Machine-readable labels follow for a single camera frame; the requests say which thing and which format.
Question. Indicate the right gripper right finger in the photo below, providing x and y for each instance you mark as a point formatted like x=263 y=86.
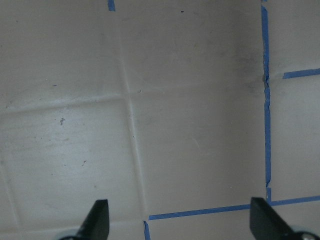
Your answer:
x=266 y=224

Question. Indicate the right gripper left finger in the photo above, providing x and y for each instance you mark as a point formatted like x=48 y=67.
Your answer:
x=96 y=225

